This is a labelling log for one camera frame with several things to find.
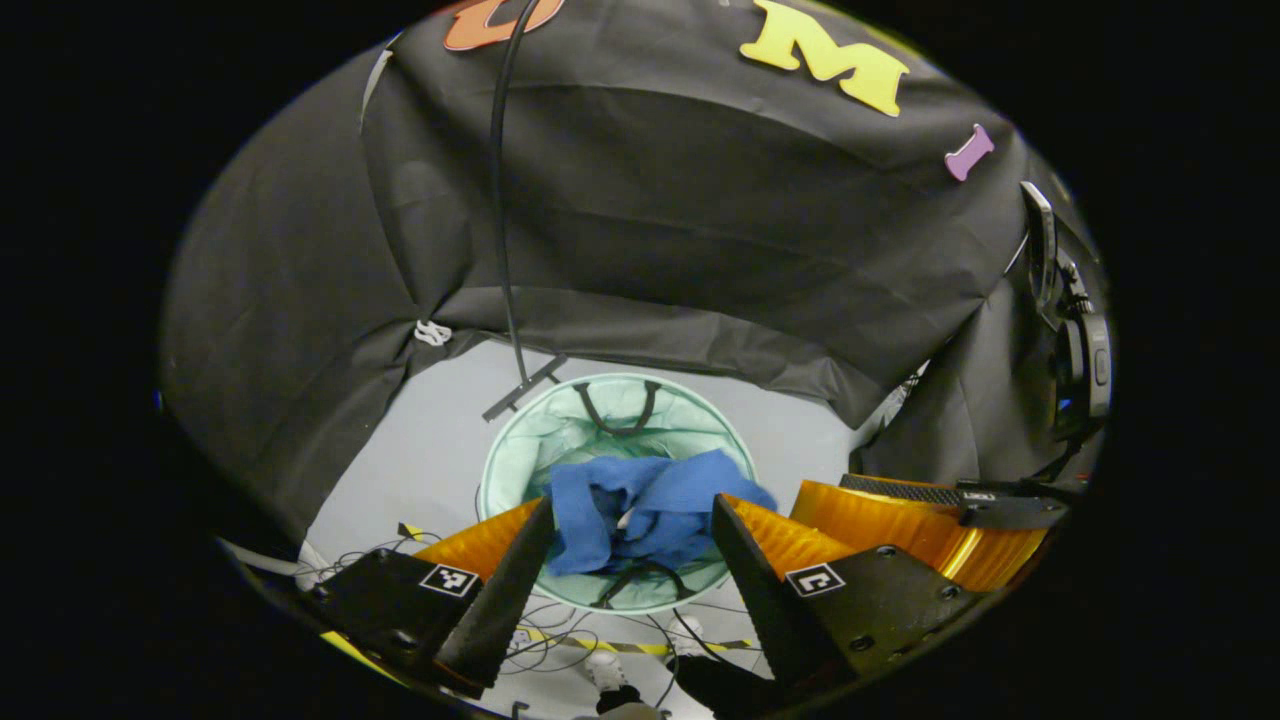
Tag thin black floor cables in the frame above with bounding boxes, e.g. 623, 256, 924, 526
300, 530, 761, 706

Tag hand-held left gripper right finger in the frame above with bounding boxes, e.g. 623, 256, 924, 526
712, 493, 986, 691

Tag blue corduroy jacket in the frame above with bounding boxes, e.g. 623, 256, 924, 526
545, 450, 779, 578

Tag green mesh laundry hamper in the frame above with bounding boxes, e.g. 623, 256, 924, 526
478, 373, 758, 613

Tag black clothes rack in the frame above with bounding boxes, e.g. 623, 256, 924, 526
483, 0, 568, 423

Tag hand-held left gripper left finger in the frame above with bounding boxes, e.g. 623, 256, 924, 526
310, 497, 556, 699

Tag black backdrop cloth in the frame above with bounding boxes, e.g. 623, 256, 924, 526
160, 0, 1101, 546

